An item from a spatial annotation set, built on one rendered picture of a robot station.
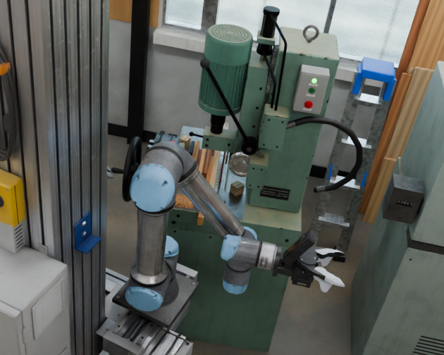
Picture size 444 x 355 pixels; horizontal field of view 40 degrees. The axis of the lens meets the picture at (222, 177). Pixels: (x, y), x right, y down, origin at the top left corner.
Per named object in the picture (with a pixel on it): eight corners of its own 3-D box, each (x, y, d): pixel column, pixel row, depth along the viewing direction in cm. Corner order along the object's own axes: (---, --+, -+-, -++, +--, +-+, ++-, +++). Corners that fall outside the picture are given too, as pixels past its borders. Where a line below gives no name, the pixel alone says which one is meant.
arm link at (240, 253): (223, 248, 181) (226, 227, 176) (259, 256, 180) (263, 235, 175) (218, 266, 175) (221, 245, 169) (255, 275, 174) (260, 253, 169)
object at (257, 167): (246, 174, 247) (251, 150, 240) (263, 177, 247) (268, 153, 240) (244, 188, 240) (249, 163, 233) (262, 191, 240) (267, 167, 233)
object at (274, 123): (259, 136, 236) (265, 103, 227) (281, 140, 236) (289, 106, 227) (257, 148, 229) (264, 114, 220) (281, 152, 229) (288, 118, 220)
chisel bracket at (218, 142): (202, 142, 258) (205, 125, 253) (235, 147, 258) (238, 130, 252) (200, 151, 252) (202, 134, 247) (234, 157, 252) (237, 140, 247)
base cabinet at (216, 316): (166, 268, 332) (177, 163, 289) (271, 285, 332) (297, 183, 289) (150, 334, 296) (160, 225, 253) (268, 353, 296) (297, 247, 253)
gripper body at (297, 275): (313, 272, 179) (273, 263, 179) (319, 249, 174) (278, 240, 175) (311, 289, 172) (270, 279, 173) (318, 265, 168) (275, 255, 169)
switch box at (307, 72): (292, 102, 226) (301, 63, 216) (319, 106, 226) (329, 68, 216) (292, 110, 221) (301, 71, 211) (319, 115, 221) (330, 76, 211)
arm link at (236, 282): (250, 272, 189) (256, 247, 183) (244, 299, 180) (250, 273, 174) (225, 267, 190) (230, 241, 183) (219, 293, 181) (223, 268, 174)
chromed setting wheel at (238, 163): (226, 171, 248) (230, 146, 240) (256, 176, 248) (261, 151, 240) (225, 175, 245) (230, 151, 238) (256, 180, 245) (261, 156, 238)
